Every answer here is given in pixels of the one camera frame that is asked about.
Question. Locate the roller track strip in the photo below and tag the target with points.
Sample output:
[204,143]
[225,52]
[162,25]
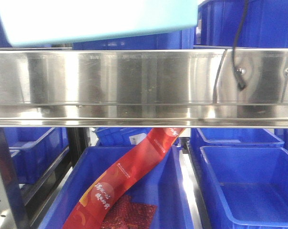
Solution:
[192,188]

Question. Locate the perforated metal shelf post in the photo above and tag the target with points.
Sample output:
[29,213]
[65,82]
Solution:
[12,210]

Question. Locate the dark blue bin rear right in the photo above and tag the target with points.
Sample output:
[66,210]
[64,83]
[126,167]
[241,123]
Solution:
[231,137]

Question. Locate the red glitter paper sheet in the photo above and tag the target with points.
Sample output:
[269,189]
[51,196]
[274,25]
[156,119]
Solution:
[126,214]

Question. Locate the dark blue bin rear left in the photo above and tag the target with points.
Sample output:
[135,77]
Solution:
[33,149]

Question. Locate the light blue plastic bin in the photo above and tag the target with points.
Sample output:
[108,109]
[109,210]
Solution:
[35,22]

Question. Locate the dark blue crate upper shelf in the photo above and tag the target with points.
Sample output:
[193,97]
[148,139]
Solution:
[265,25]

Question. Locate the stainless steel shelf rail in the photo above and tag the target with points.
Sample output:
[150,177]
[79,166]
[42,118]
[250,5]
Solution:
[170,88]

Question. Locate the dark blue bin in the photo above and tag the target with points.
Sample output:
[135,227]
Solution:
[231,137]
[162,186]
[118,136]
[33,149]
[245,187]

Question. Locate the red printed paper banner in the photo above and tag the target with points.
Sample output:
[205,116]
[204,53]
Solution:
[103,193]

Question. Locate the dark blue bin rear centre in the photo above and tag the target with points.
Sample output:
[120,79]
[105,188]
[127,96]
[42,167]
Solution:
[118,136]

